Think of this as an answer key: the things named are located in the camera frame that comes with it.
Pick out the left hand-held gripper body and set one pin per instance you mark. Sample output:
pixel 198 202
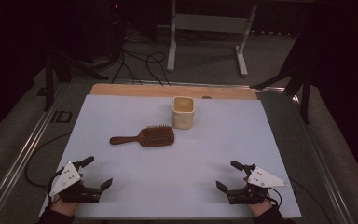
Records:
pixel 66 179

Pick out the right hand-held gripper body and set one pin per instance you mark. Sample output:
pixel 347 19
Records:
pixel 262 179

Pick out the brown wooden hairbrush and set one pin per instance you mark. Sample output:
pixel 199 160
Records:
pixel 158 137

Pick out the cream square cup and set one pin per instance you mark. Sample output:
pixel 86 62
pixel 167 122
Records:
pixel 183 119

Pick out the person's left hand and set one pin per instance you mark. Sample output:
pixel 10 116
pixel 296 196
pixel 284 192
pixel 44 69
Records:
pixel 65 207

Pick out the person's right hand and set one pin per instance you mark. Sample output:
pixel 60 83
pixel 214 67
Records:
pixel 261 209

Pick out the black tripod stand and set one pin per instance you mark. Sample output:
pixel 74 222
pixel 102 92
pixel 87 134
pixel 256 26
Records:
pixel 51 81
pixel 304 93

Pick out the dark equipment with red light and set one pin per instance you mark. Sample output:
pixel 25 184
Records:
pixel 112 28

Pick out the aluminium floor rail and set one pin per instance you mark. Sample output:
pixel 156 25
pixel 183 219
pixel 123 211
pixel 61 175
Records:
pixel 21 155
pixel 183 82
pixel 320 174

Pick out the white metal desk frame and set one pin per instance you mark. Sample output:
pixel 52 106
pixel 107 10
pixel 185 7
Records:
pixel 211 23

